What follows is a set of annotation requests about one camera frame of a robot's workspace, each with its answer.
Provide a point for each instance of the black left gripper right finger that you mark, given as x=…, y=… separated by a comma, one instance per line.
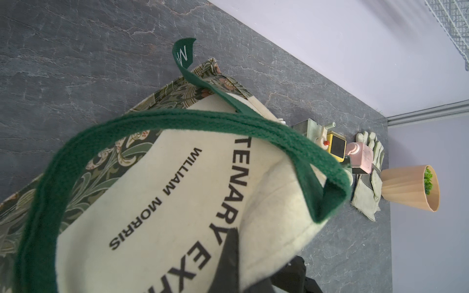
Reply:
x=263, y=286

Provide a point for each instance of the cream tote bag green handles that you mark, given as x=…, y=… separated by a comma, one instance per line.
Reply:
x=143, y=203

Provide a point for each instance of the green pencil sharpener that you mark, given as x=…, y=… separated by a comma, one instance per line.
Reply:
x=315, y=132

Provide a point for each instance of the yellow pencil sharpener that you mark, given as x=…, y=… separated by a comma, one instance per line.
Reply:
x=336, y=146

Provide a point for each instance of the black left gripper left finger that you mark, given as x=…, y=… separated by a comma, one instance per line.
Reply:
x=226, y=279

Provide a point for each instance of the aluminium frame corner post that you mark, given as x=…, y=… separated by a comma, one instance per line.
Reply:
x=452, y=110

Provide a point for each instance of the potted green plant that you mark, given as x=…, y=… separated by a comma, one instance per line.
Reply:
x=414, y=186

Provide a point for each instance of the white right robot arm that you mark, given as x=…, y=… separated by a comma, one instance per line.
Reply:
x=291, y=278

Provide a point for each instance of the long white wire basket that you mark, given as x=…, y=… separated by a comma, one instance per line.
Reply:
x=453, y=16

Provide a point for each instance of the cream work gloves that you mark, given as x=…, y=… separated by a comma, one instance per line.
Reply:
x=368, y=190

